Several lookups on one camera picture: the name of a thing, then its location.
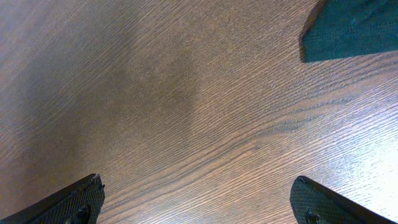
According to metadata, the dark garment at table edge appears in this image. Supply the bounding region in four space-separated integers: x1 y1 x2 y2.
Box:
299 0 397 63

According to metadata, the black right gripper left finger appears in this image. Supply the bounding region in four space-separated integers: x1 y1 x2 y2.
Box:
1 174 105 224

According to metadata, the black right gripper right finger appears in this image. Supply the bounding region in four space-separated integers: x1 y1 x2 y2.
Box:
290 175 395 224

